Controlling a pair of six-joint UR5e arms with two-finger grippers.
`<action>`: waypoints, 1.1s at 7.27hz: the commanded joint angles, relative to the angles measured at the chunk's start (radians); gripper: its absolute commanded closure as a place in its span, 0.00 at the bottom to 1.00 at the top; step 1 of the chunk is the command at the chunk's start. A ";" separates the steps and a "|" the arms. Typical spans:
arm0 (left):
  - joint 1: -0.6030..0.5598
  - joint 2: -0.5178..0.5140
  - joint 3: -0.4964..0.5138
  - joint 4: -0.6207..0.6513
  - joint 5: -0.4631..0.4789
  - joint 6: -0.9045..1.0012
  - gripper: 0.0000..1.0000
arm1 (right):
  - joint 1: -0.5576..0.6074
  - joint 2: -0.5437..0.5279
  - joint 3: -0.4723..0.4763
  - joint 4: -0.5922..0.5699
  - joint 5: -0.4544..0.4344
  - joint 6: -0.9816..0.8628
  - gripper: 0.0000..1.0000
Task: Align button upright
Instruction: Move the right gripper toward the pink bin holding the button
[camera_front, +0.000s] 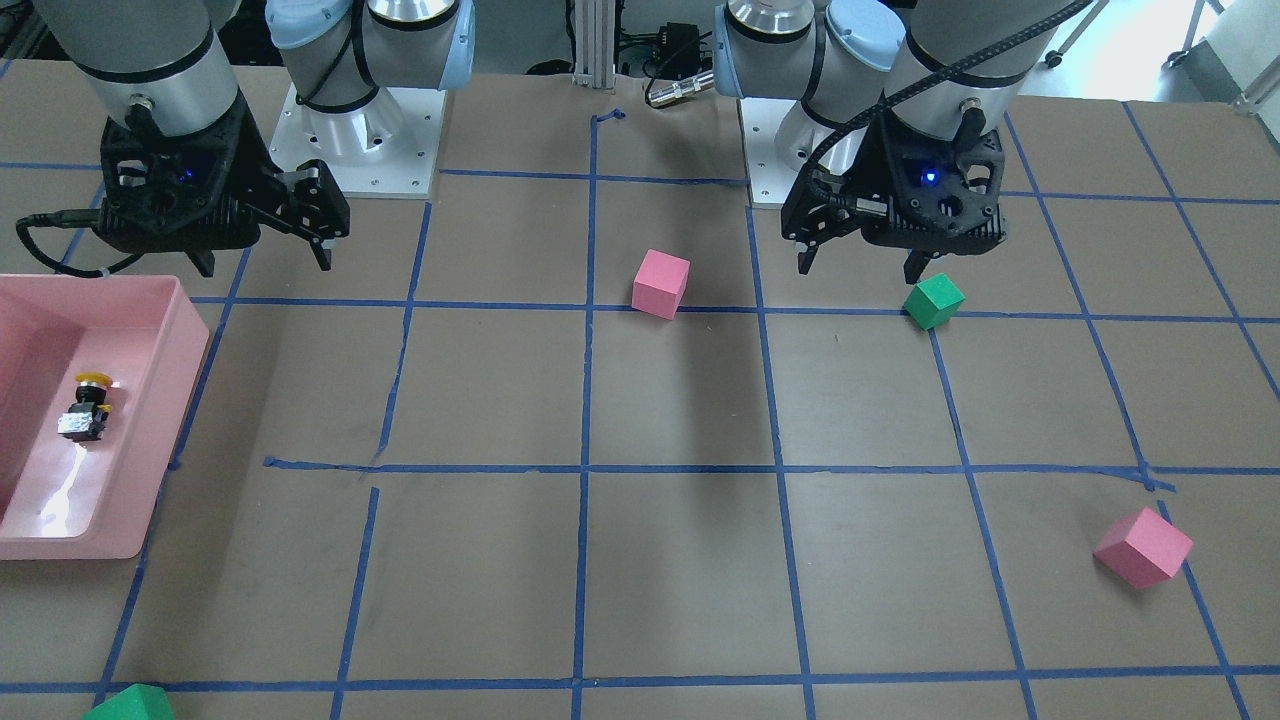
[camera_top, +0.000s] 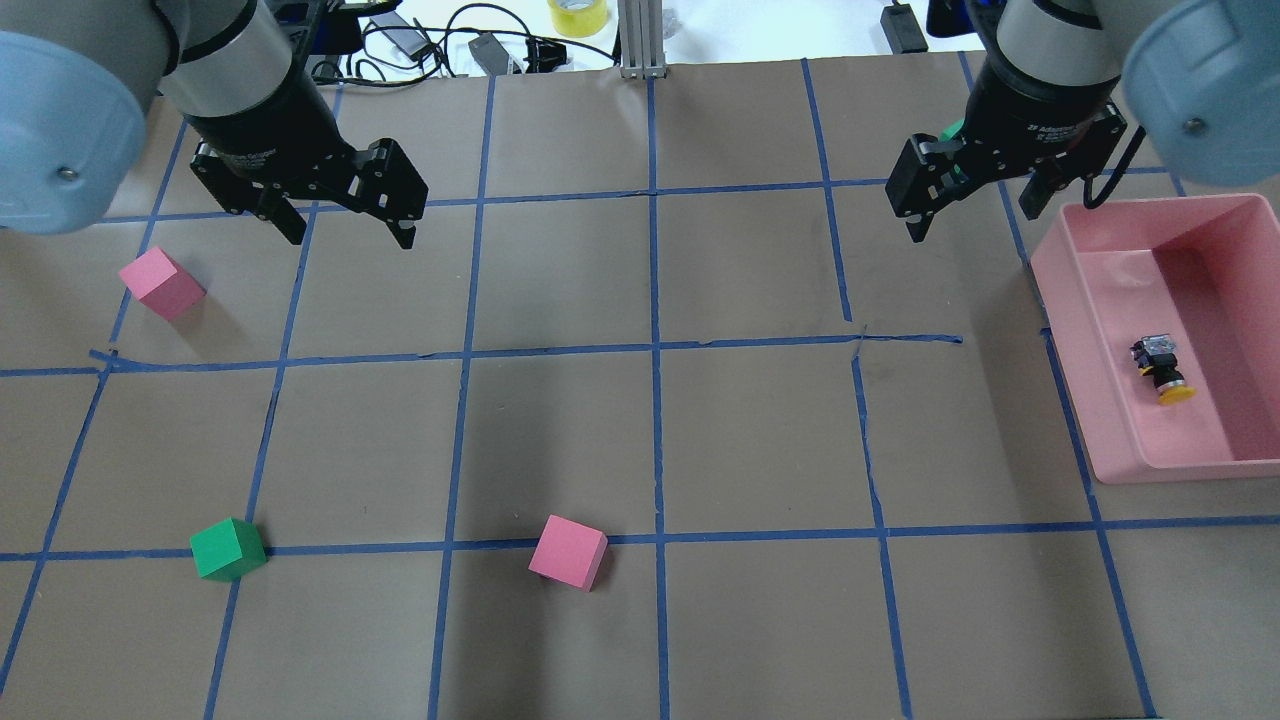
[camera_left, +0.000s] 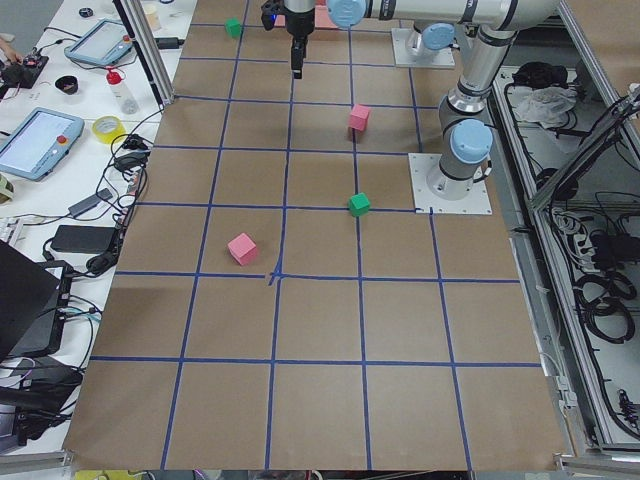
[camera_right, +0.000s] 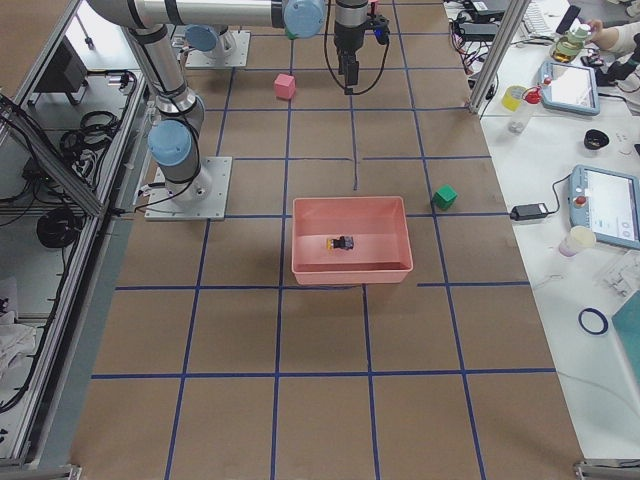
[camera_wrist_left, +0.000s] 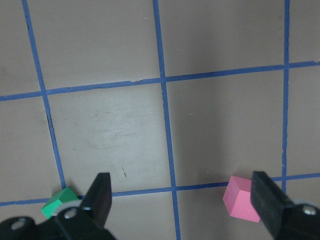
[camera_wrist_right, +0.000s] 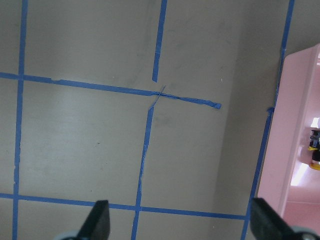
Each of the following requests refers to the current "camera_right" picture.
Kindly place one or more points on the white paper cup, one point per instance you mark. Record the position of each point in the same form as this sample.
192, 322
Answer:
578, 239

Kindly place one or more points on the green cube beside pink bin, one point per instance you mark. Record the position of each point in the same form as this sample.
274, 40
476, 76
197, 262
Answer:
444, 197

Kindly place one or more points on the person's hand at desk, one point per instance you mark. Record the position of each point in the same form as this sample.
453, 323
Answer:
596, 30

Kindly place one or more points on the pink cube near robot bases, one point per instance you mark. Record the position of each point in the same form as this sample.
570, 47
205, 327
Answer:
284, 86

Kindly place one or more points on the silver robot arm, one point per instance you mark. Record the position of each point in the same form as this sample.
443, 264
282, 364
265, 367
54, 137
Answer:
174, 142
207, 38

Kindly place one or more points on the yellow push button switch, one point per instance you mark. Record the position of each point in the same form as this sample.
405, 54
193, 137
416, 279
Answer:
345, 243

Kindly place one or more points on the black small bowl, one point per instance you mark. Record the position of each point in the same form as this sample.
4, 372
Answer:
595, 139

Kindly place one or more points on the pink plastic bin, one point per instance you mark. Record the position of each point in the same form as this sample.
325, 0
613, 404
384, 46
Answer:
382, 251

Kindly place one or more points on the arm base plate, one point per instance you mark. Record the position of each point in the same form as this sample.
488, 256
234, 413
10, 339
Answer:
216, 60
206, 197

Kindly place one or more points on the upper teach pendant tablet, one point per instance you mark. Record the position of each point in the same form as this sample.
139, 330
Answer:
569, 88

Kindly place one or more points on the red cap squeeze bottle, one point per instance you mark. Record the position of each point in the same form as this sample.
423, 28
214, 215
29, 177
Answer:
528, 106

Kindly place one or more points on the lower teach pendant tablet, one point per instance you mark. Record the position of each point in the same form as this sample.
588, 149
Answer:
607, 203

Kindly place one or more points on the black power adapter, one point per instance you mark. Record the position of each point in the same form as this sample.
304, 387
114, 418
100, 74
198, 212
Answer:
526, 212

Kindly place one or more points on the teach pendant tablet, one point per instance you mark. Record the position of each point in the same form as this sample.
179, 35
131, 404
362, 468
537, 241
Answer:
607, 203
569, 88

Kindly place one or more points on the white crumpled cloth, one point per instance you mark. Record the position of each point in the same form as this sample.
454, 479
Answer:
17, 340

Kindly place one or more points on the yellow tape roll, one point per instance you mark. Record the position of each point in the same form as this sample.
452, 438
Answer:
512, 97

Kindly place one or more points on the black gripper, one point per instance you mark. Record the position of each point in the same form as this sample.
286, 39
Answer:
347, 41

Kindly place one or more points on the aluminium frame post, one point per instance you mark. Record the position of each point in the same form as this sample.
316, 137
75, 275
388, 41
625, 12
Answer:
508, 28

